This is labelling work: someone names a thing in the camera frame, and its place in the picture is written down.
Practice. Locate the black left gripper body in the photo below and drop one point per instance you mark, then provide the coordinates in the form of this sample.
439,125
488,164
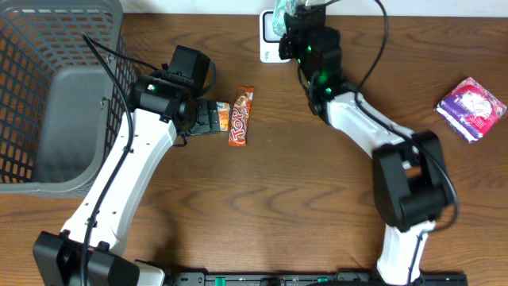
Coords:
212,117

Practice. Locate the dark plastic mesh basket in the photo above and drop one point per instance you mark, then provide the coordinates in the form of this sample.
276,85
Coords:
63,64

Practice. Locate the black mounting rail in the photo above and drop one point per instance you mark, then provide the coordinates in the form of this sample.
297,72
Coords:
340,278

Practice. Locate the teal snack packet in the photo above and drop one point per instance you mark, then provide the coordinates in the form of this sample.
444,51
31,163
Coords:
282,8

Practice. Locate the orange Top chocolate bar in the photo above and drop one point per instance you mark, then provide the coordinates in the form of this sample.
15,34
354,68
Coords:
240,116

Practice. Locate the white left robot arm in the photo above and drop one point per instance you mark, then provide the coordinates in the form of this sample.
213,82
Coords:
159,109

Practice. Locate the orange Kleenex tissue pack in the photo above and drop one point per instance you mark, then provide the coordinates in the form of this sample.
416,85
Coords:
223,109

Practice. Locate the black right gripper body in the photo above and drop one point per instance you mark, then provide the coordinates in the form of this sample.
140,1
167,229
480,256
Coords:
294,48

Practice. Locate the purple red tissue pack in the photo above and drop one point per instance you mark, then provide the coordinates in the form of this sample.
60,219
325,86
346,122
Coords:
471,110

